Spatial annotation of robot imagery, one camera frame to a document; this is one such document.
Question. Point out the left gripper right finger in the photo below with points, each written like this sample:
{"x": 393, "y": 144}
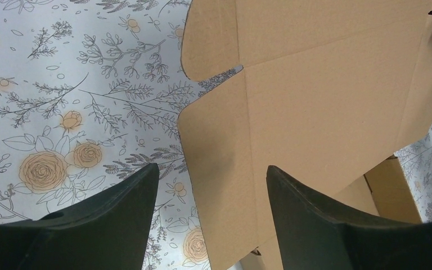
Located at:
{"x": 315, "y": 231}

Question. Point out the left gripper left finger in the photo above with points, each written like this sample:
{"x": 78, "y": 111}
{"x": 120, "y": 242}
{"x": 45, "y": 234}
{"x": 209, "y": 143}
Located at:
{"x": 108, "y": 230}

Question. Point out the brown cardboard box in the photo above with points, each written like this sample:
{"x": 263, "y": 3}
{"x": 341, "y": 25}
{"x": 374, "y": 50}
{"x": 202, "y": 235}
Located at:
{"x": 328, "y": 92}

